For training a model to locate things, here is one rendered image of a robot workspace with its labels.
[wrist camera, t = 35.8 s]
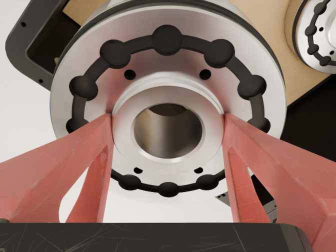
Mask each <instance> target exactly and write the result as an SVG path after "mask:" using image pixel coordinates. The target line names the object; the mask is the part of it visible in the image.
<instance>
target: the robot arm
mask: <svg viewBox="0 0 336 252"><path fill-rule="evenodd" d="M111 122H112V115H111V114H110V113H105V114H103V115H101V116H99V117H98V118H96V119H94V120H93V121H91V122H89V123H87V124H86V125H84V126H82V127H80V128H79V129H77V130H75V131H74V132H72V133H70V134H68V135H66V136H63V137H61V138H59V139H56V140H54V141H51V142H49V143H47V144H44V145H42V146H39V147H37V148H35V149H32V150H30V151H27V152H25V153H23V154H20V155H18V156H15V157H13V158H10V159H8V160H6V161H3V162H1V163H0V252H336V162H334V161H332V160H329V159H327V158H324V157H322V156H319V155H317V154H315V153H312V152H310V151H307V150H305V149H302V148H300V147H298V146H295V145H293V144H290V143H288V142H285V141H283V140H281V139H278V138H276V137H273V136H271V135H269V134H267V133H265V132H263V131H261V130H260V129H258V128H256V127H254V126H253V125H251V124H249V123H248V122H246V121H244V120H242V119H241V118H239V117H237V116H235V115H234V114H232V113H225V115H224V123H225V128H224V136H223V142H222V152H223V162H224V171H225V178H226V184H227V190H228V196H229V202H230V208H231V214H232V220H233V222H103V220H104V214H105V208H106V202H107V196H108V190H109V184H110V178H111V171H112V162H113V153H114V142H113V136H112V127H111ZM248 167H249V169H250V170H251V171H252V172H253V173H254V175H255V176H256V177H257V178H258V180H259V181H260V182H261V183H262V185H263V186H264V187H265V188H266V189H267V191H268V192H269V193H270V194H271V196H272V197H273V198H274V200H275V203H276V208H277V220H276V223H271V221H270V219H269V217H268V215H267V213H266V211H265V210H264V208H263V206H262V204H261V202H260V200H259V198H258V196H257V193H256V191H255V188H254V185H253V182H252V179H251V176H250V173H249V170H248ZM87 168H88V170H87V173H86V176H85V179H84V182H83V185H82V188H81V191H80V194H79V196H78V198H77V200H76V202H75V204H74V206H73V208H72V210H71V212H70V214H69V215H68V217H67V219H66V221H65V222H60V219H59V210H60V205H61V201H62V199H63V197H64V196H65V195H66V194H67V192H68V191H69V190H70V189H71V187H72V186H73V185H74V184H75V183H76V181H77V180H78V179H79V178H80V176H81V175H82V174H83V173H84V171H85V170H86V169H87Z"/></svg>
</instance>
